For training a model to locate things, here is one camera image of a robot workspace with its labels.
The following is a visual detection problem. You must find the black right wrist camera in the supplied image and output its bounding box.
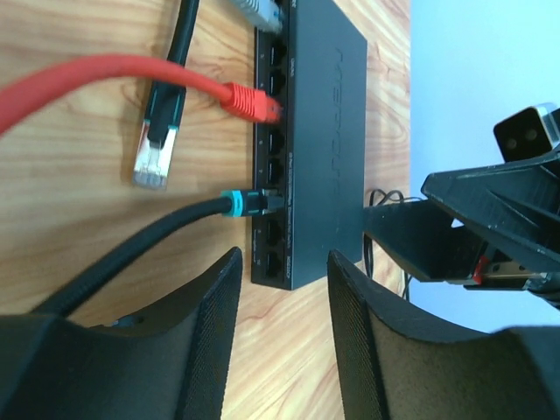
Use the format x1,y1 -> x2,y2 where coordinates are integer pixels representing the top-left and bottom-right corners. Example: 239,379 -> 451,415
493,102 -> 559,163

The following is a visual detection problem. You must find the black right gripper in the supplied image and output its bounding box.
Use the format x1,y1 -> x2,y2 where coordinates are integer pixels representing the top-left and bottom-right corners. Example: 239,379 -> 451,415
364,155 -> 559,306

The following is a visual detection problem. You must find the thick black ethernet cable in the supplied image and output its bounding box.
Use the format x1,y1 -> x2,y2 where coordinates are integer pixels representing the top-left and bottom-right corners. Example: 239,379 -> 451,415
25,0 -> 281,316

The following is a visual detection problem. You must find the thin black power cable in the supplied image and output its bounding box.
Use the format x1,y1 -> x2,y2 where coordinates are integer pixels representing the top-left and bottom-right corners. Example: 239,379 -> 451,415
362,188 -> 417,301

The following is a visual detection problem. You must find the red ethernet cable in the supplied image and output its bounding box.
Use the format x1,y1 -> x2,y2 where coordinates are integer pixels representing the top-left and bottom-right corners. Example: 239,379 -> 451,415
0,52 -> 284,137

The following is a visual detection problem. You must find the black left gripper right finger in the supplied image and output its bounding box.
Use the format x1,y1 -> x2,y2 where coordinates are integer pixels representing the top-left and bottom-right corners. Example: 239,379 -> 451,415
327,250 -> 559,419

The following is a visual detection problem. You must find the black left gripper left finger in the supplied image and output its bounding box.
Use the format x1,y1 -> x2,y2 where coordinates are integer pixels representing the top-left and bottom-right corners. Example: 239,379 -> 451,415
1,248 -> 242,419

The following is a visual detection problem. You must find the grey ethernet cable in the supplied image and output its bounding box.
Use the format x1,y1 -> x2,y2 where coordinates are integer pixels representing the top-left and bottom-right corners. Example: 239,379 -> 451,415
227,0 -> 285,32

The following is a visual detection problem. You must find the black network switch box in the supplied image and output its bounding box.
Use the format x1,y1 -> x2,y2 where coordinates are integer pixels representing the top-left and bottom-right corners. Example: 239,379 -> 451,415
251,1 -> 368,291

